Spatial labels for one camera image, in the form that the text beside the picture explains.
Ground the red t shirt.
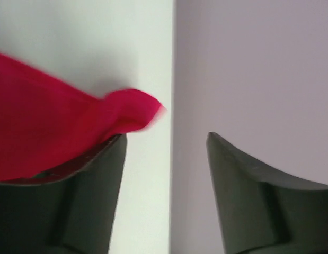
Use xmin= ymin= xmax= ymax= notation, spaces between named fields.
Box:
xmin=0 ymin=53 xmax=163 ymax=182

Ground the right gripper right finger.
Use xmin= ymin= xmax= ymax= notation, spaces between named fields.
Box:
xmin=207 ymin=132 xmax=328 ymax=253

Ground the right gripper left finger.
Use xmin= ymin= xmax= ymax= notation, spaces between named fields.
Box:
xmin=0 ymin=135 xmax=127 ymax=253

